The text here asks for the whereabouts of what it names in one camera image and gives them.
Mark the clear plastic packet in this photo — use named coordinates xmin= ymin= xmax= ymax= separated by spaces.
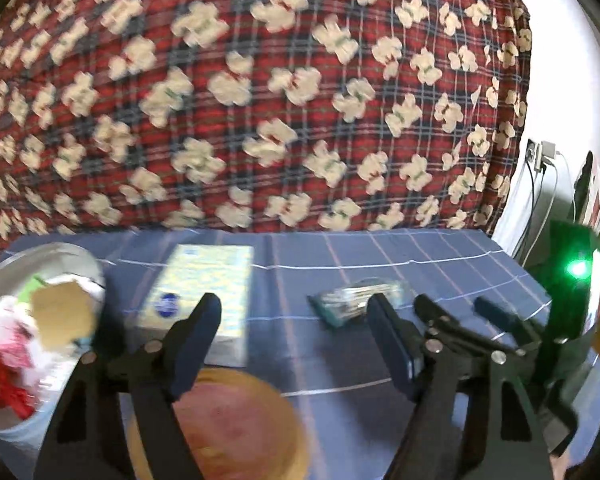
xmin=307 ymin=280 xmax=413 ymax=330

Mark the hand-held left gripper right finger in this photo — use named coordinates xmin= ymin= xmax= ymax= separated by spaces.
xmin=366 ymin=293 xmax=553 ymax=480

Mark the red embroidered satin cloth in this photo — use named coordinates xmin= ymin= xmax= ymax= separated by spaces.
xmin=0 ymin=332 xmax=36 ymax=418

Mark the black cable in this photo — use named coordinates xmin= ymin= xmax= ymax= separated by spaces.
xmin=512 ymin=162 xmax=537 ymax=261

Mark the white bucket with metal rim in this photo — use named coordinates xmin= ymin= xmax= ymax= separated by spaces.
xmin=0 ymin=242 xmax=106 ymax=443

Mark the yellow roll with pink centre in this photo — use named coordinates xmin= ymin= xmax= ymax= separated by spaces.
xmin=125 ymin=366 xmax=311 ymax=480

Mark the floral tissue box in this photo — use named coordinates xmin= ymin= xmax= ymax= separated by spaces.
xmin=137 ymin=244 xmax=255 ymax=367

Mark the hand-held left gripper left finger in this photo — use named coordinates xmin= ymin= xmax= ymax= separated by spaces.
xmin=32 ymin=292 xmax=223 ymax=480

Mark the bear-print red plaid cloth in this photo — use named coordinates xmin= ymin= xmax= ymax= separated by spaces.
xmin=0 ymin=0 xmax=533 ymax=271

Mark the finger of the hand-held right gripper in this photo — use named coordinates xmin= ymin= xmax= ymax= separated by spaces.
xmin=474 ymin=296 xmax=551 ymax=348
xmin=414 ymin=294 xmax=486 ymax=356

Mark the white and pink lace cloth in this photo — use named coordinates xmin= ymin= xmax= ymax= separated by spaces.
xmin=0 ymin=292 xmax=46 ymax=361

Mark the blue checked bedsheet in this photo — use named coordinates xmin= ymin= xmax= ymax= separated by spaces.
xmin=5 ymin=227 xmax=600 ymax=480

